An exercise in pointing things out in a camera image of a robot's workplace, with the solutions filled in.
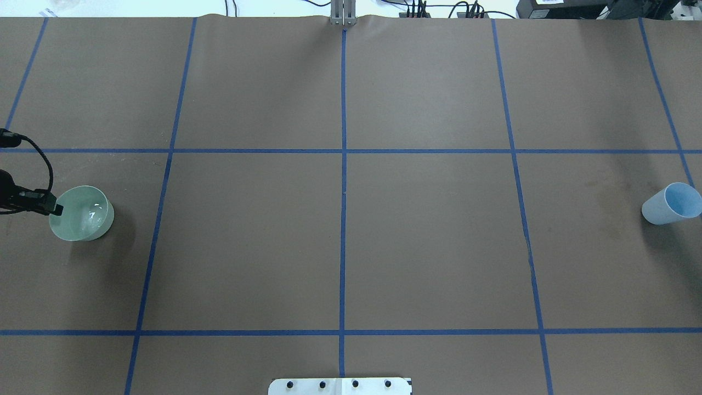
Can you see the light green bowl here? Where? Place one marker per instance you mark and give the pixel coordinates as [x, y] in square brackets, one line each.
[87, 215]

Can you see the aluminium frame post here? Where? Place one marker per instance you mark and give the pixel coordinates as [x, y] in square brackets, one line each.
[343, 13]

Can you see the black orange adapter box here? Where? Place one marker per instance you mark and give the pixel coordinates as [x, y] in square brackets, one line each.
[415, 10]

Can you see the black box with label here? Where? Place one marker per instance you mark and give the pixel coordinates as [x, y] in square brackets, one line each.
[575, 10]

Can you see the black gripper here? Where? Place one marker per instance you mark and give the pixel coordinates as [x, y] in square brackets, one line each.
[4, 185]

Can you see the light blue plastic cup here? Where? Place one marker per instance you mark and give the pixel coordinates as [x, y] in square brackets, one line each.
[675, 203]

